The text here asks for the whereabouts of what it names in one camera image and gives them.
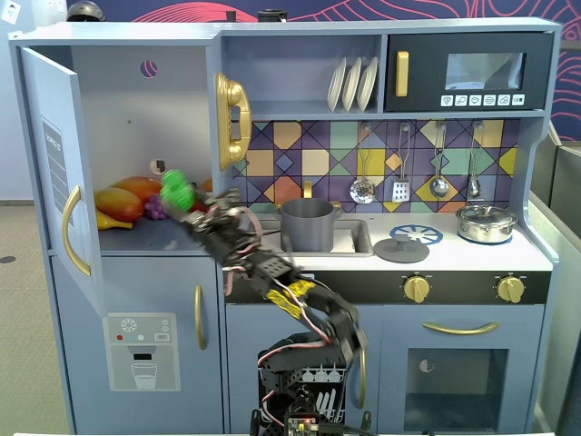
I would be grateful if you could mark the white wall socket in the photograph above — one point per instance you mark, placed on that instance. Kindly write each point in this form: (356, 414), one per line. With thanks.
(10, 11)

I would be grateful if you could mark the blue wooden toy kitchen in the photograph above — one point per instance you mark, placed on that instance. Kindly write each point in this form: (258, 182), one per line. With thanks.
(299, 68)

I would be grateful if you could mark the blue dishwasher door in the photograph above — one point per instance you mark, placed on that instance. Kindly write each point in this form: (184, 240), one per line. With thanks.
(240, 327)

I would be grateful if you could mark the steel slotted spatula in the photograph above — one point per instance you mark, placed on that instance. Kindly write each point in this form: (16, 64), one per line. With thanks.
(400, 191)

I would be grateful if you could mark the blue oven door with window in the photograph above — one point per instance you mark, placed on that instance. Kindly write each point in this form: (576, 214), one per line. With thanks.
(395, 386)

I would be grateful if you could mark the yellow toy banana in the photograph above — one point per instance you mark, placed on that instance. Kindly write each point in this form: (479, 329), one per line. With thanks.
(113, 224)

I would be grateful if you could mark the white toy plate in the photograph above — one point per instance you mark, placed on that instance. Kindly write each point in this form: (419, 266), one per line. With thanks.
(336, 86)
(351, 86)
(367, 86)

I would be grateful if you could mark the robot controller board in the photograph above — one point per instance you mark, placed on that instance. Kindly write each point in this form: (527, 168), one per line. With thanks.
(299, 424)

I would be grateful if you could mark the steel skimmer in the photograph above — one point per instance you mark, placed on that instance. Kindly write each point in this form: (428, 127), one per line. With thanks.
(362, 191)

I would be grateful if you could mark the gray desk partition panel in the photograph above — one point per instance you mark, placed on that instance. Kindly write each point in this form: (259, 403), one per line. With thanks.
(563, 272)

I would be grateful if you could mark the gold toy telephone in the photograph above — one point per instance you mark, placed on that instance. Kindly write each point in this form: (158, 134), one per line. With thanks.
(236, 118)

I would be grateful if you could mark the steel pot with lid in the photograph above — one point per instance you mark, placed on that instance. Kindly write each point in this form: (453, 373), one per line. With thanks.
(485, 227)

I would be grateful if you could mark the gold stove knob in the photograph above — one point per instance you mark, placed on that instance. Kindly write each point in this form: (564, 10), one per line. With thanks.
(416, 288)
(510, 288)

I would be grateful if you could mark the black microwave door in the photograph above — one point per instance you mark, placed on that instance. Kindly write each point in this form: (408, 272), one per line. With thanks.
(422, 68)

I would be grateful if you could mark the steel ladle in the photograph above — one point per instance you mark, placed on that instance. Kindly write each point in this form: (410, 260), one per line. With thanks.
(438, 186)

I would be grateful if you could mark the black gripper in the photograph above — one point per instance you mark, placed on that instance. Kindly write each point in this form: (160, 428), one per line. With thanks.
(202, 217)

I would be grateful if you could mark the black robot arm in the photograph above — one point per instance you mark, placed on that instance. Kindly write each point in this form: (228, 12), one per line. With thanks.
(327, 313)

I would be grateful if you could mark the blue shopping list cabinet door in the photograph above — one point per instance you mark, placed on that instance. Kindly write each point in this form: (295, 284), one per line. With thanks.
(41, 91)

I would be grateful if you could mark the gold toy faucet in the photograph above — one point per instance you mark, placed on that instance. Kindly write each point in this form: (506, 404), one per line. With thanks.
(308, 191)

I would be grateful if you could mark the black cylindrical object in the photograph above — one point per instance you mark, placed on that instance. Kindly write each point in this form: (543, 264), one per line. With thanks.
(272, 16)

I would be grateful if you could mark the gray plastic pot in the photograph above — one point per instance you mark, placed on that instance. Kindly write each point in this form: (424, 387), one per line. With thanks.
(308, 227)

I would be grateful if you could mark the purple toy grapes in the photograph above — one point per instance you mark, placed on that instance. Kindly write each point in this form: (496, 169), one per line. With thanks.
(156, 209)

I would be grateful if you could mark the steel spoon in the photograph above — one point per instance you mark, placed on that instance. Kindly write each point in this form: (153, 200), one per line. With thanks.
(474, 186)

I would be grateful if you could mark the gray pot lid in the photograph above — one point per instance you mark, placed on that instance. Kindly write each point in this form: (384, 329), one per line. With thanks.
(401, 252)

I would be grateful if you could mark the gray toy sink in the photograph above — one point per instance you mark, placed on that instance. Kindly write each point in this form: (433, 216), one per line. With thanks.
(358, 236)

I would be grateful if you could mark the orange red toy mango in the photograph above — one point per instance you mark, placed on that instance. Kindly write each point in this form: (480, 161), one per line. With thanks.
(140, 186)
(118, 204)

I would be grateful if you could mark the blue ice dispenser door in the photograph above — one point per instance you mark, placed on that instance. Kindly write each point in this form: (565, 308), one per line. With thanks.
(136, 281)

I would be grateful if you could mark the black helmet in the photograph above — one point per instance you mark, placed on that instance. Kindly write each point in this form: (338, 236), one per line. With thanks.
(86, 11)

